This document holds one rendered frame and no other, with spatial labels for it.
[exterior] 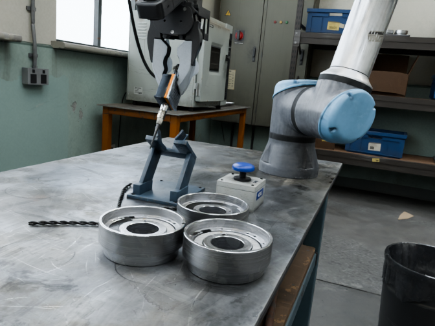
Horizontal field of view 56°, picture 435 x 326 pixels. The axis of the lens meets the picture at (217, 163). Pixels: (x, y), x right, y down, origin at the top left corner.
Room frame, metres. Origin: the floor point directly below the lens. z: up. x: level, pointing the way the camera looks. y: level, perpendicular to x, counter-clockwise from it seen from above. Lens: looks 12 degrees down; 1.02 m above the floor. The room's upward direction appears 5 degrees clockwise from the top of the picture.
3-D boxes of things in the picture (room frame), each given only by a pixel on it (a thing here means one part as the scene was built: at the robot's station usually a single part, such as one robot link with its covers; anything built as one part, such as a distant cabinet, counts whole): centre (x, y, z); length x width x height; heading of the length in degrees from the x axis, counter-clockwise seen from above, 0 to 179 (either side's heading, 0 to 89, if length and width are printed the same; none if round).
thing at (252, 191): (0.71, -0.05, 0.82); 0.08 x 0.07 x 0.05; 159
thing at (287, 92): (1.01, -0.19, 0.97); 0.13 x 0.12 x 0.14; 27
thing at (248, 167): (0.71, -0.05, 0.85); 0.04 x 0.04 x 0.05
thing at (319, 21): (4.04, -1.00, 1.61); 0.52 x 0.38 x 0.22; 72
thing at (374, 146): (3.86, -1.49, 0.56); 0.52 x 0.38 x 0.22; 66
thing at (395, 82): (3.85, -1.47, 1.19); 0.52 x 0.42 x 0.38; 69
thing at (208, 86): (3.13, 0.31, 1.10); 0.62 x 0.61 x 0.65; 159
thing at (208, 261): (0.45, -0.02, 0.82); 0.10 x 0.10 x 0.04
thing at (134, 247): (0.47, 0.08, 0.82); 0.10 x 0.10 x 0.04
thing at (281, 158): (1.02, -0.18, 0.85); 0.15 x 0.15 x 0.10
